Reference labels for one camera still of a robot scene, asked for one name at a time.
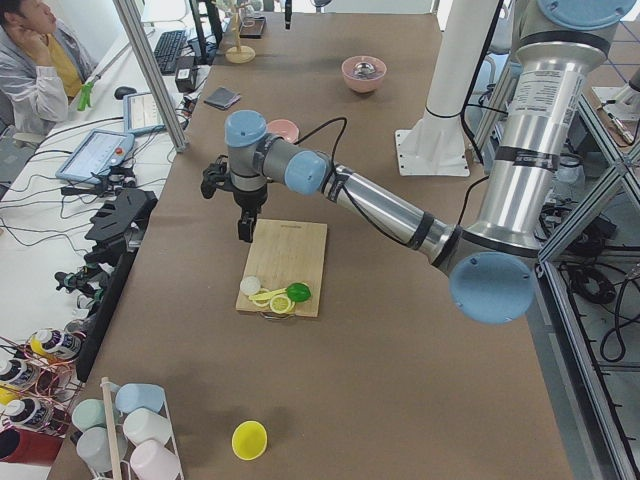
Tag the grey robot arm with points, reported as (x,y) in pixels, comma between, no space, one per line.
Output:
(488,263)

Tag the green cup on rack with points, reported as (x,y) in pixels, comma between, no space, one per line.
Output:
(89,413)

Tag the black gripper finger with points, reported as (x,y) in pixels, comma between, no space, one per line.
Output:
(246,228)

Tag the wooden cup rack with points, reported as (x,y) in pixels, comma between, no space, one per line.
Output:
(120,447)

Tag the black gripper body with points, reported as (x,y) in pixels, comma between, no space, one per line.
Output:
(247,201)
(288,14)

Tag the pink cup on rack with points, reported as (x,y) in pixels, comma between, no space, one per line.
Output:
(151,460)

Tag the yellow sauce bottle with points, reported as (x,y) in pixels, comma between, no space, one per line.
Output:
(56,345)

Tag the large pink bowl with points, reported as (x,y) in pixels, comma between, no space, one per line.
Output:
(358,85)

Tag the black tray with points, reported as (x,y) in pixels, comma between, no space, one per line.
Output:
(252,28)

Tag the grey cup on rack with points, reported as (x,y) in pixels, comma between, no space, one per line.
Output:
(93,448)

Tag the white cup on rack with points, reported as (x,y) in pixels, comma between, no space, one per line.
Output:
(143,424)

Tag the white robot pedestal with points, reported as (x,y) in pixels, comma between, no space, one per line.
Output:
(435,146)

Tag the teach pendant tablet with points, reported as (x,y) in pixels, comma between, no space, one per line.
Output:
(96,155)

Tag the grey folded cloth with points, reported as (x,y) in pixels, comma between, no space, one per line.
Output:
(222,98)

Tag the black tool stand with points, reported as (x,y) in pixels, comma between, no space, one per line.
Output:
(115,228)

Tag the blue cup on rack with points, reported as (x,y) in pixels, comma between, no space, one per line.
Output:
(133,396)

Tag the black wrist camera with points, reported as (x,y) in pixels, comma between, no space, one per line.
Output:
(216,177)

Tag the black power adapter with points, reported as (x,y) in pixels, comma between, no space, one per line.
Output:
(185,74)

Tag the seated person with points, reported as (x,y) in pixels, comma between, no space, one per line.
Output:
(43,65)

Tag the black computer mouse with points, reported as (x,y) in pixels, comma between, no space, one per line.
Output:
(122,91)

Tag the green lime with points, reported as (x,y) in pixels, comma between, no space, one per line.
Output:
(298,292)

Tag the wooden mug tree stand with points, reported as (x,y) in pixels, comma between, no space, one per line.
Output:
(237,53)

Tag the lemon slice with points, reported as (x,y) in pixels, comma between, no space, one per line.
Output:
(261,303)

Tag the black keyboard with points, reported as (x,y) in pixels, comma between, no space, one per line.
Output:
(168,49)

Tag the yellow plastic knife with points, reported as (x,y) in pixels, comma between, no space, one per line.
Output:
(266,295)

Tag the lemon half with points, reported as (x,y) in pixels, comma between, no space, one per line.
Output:
(281,304)

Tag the small pink bowl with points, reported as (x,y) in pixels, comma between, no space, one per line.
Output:
(284,128)

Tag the aluminium frame rail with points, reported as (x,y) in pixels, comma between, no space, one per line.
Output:
(130,19)

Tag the bamboo cutting board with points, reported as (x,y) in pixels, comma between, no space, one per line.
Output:
(284,252)

